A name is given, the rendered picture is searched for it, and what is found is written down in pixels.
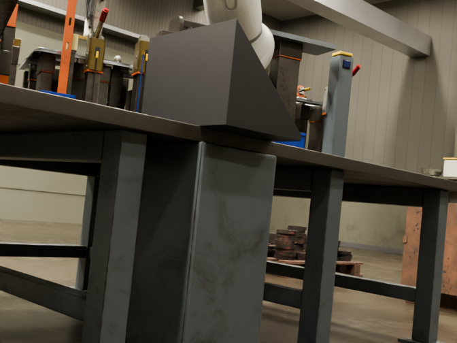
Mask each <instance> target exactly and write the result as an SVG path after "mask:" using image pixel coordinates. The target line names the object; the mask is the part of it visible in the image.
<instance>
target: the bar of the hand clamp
mask: <svg viewBox="0 0 457 343"><path fill-rule="evenodd" d="M106 1H107V0H95V8H94V14H93V19H92V28H91V33H90V34H91V37H93V36H94V32H95V31H96V29H97V25H98V23H99V18H100V15H101V12H102V10H103V8H105V6H106Z"/></svg>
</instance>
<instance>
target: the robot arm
mask: <svg viewBox="0 0 457 343"><path fill-rule="evenodd" d="M203 3H204V8H205V15H206V18H207V23H208V25H211V24H214V23H218V22H224V21H227V20H232V19H237V20H238V21H239V24H240V25H241V27H242V29H243V31H244V32H245V34H246V36H247V38H248V39H249V41H250V43H251V45H252V47H253V49H254V50H255V52H256V54H257V56H258V57H259V59H260V61H261V63H262V64H263V67H264V68H265V69H266V68H267V66H268V65H269V63H270V62H271V59H272V57H273V52H274V47H275V42H274V38H273V35H272V33H271V32H270V30H269V29H268V28H267V27H266V26H265V25H264V24H263V23H262V10H261V2H260V0H203ZM94 8H95V0H86V10H85V18H84V19H85V25H84V36H85V37H86V36H87V37H88V34H89V33H91V28H92V19H93V14H94Z"/></svg>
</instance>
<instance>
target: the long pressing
mask: <svg viewBox="0 0 457 343"><path fill-rule="evenodd" d="M42 54H47V55H52V56H56V65H57V66H60V65H61V54H62V51H61V50H55V49H51V48H44V47H38V48H36V49H34V50H33V51H32V53H31V54H30V55H29V56H28V60H30V61H35V62H38V59H39V58H40V56H41V55H42ZM85 56H86V55H83V54H75V61H74V62H76V61H78V62H79V63H83V64H84V62H85ZM103 65H105V66H110V67H112V69H113V67H119V68H121V71H124V78H128V79H133V76H132V73H133V72H132V70H133V65H132V64H128V63H122V62H118V61H111V60H107V59H104V62H103ZM297 102H300V103H297ZM297 102H296V105H300V104H301V103H305V105H308V104H311V105H310V110H311V109H315V108H322V107H323V101H317V100H313V99H306V98H302V97H297ZM315 105H318V106H315Z"/></svg>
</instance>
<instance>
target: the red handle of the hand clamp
mask: <svg viewBox="0 0 457 343"><path fill-rule="evenodd" d="M108 12H109V10H108V9H107V8H106V7H105V8H103V10H102V12H101V15H100V18H99V23H98V25H97V29H96V31H95V34H94V38H99V35H100V32H101V30H102V27H103V23H104V22H105V20H106V18H107V15H108Z"/></svg>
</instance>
